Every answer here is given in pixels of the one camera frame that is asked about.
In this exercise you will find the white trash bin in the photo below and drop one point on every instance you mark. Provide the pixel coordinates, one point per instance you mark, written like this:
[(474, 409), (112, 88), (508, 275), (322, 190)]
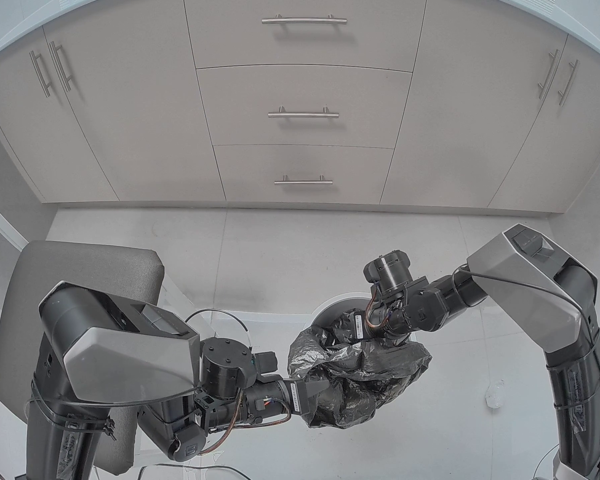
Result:
[(340, 302)]

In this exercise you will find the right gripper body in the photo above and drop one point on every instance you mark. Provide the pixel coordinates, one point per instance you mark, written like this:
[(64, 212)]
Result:
[(377, 325)]

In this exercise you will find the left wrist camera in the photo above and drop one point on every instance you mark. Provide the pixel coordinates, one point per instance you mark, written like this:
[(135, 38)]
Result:
[(266, 363)]

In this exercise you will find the grey padded chair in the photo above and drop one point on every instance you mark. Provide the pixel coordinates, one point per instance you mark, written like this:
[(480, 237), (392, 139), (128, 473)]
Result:
[(105, 268)]

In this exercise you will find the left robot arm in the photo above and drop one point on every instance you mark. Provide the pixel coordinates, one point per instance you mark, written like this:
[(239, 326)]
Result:
[(125, 358)]

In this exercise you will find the beige cabinet with drawers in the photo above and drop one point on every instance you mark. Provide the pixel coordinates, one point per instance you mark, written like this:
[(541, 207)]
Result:
[(300, 93)]

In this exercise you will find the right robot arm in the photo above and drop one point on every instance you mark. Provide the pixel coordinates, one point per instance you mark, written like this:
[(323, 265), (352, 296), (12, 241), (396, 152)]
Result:
[(520, 268)]

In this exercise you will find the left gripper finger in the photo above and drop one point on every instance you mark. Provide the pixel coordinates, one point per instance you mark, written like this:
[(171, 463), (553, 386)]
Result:
[(316, 388)]

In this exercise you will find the black plastic bag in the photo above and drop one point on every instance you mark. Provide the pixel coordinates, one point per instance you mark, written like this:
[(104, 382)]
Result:
[(370, 373)]

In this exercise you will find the white paper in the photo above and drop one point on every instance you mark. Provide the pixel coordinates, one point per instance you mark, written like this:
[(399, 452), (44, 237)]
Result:
[(495, 395)]

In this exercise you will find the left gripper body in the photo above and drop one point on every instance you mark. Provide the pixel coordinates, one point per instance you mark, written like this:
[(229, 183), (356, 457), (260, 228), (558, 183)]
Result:
[(272, 398)]

